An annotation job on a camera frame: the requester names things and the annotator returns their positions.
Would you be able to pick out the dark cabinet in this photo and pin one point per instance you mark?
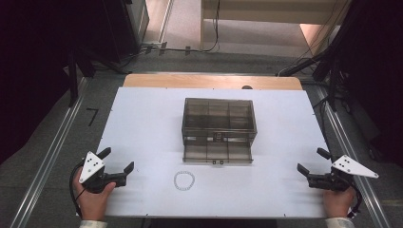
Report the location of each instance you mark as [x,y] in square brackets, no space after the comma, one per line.
[130,28]

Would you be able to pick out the smoky clear jewelry box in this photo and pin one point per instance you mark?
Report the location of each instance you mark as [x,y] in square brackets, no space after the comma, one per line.
[218,117]

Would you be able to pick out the smoky clear box drawer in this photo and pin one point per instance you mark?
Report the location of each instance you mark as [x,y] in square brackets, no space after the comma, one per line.
[218,153]

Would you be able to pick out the black metal stand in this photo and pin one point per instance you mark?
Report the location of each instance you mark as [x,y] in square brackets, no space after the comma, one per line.
[73,82]
[331,72]

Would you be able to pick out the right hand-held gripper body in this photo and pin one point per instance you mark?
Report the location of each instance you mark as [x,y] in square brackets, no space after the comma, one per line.
[335,182]

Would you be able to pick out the metal floor rail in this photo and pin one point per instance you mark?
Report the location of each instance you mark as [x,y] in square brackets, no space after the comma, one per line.
[47,164]
[348,152]

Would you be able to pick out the person's right hand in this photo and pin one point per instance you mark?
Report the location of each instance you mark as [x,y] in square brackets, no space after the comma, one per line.
[336,202]

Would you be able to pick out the white board sheet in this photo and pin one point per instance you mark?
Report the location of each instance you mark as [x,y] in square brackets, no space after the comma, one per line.
[142,133]

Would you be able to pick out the pale wooden bench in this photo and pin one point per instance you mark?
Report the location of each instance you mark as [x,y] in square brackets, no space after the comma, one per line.
[253,12]

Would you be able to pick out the person's left hand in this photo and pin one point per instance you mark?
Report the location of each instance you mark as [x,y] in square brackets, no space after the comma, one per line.
[93,204]

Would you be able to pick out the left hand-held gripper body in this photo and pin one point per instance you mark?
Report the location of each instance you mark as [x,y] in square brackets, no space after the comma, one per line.
[95,177]

